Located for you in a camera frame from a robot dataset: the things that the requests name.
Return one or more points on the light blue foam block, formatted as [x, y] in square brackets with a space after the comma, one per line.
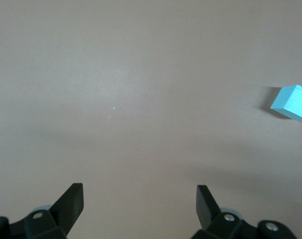
[292, 104]

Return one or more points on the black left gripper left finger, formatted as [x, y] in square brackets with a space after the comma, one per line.
[63, 216]

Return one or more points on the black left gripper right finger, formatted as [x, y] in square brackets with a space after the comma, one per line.
[208, 216]

